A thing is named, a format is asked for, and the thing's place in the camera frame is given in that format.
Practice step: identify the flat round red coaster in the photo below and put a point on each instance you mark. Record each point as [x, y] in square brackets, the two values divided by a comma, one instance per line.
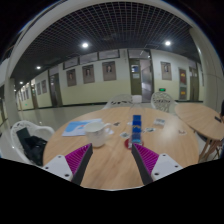
[127, 144]

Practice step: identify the white plastic lattice chair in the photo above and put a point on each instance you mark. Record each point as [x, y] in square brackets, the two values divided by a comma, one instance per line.
[20, 146]
[162, 101]
[118, 100]

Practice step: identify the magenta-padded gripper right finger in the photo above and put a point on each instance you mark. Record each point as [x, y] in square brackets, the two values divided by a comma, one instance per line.
[148, 159]

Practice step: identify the round ceiling lights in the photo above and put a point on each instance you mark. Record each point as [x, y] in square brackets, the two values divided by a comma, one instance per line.
[85, 45]

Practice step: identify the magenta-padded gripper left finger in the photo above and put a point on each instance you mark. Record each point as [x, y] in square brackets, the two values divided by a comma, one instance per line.
[78, 158]

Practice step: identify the small printed card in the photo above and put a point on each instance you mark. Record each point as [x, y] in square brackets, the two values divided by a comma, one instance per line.
[159, 121]
[116, 123]
[124, 135]
[150, 129]
[181, 132]

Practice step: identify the black bag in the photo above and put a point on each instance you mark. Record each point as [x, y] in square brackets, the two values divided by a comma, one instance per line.
[35, 148]

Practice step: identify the white ceramic mug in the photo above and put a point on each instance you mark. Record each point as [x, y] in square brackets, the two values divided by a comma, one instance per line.
[96, 134]

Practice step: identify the dark open doorway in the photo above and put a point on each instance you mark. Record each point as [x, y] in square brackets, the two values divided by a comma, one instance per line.
[141, 78]

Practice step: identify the green exit sign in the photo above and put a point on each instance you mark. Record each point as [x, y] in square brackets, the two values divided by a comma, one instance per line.
[162, 89]

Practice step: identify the framed wall pictures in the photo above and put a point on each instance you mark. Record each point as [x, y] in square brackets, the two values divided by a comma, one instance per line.
[109, 70]

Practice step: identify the round wooden side table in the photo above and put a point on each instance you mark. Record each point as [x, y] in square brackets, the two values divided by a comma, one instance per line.
[200, 118]

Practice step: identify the clear blue-labelled drink bottle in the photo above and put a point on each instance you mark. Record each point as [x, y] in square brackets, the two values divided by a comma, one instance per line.
[136, 128]

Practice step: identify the blue and white booklet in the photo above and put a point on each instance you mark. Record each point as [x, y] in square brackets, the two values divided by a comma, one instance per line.
[76, 127]

